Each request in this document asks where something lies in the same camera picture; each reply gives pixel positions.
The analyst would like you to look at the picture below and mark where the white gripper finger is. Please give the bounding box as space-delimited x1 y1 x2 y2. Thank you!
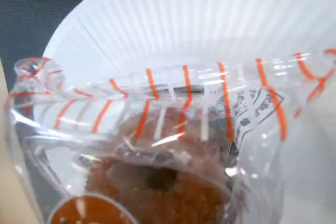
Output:
0 58 43 224

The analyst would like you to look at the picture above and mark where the clear brown donut snack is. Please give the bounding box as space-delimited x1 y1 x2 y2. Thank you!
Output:
4 48 336 224

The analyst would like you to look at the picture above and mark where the black rectangular mat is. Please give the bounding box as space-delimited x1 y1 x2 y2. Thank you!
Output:
0 0 132 206

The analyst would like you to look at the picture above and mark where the white paper plate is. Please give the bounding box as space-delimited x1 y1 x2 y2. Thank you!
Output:
31 0 336 224

